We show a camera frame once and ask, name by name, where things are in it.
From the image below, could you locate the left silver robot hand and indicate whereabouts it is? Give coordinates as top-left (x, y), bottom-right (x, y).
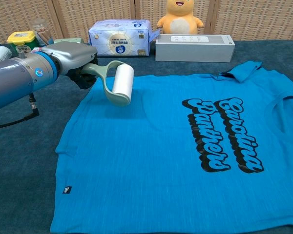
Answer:
top-left (40, 40), bottom-right (99, 90)

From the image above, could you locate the green handled lint roller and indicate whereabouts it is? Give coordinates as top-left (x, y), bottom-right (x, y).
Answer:
top-left (82, 60), bottom-right (134, 107)

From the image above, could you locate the blue printed T-shirt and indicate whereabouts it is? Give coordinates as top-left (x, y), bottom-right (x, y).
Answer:
top-left (49, 60), bottom-right (293, 234)

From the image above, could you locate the pale green plastic case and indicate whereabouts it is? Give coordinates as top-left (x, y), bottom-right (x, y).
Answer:
top-left (53, 37), bottom-right (85, 46)

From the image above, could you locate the clear jar with sticks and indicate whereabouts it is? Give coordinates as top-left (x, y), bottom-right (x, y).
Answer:
top-left (31, 19), bottom-right (55, 47)

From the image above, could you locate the woven folding screen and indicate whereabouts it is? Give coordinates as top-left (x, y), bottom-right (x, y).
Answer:
top-left (0, 0), bottom-right (293, 44)

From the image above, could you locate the pale blue tissue pack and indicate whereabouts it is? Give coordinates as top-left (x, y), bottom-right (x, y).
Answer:
top-left (87, 19), bottom-right (161, 58)

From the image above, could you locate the yellow lidded green jar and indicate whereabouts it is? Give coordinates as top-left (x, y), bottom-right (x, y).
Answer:
top-left (6, 31), bottom-right (40, 56)

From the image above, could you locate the blue white tube bottle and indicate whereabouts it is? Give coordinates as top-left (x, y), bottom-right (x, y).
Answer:
top-left (0, 45), bottom-right (12, 64)

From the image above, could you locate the orange plush toy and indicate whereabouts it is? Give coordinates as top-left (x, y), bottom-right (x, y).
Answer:
top-left (156, 0), bottom-right (205, 35)

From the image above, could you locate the grey power strip box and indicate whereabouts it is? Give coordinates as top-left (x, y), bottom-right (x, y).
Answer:
top-left (154, 34), bottom-right (236, 63)

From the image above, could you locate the dark teal table cloth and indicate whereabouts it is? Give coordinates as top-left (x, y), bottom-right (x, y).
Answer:
top-left (0, 39), bottom-right (293, 234)

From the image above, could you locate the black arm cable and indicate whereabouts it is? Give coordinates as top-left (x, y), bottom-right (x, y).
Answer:
top-left (0, 92), bottom-right (40, 130)

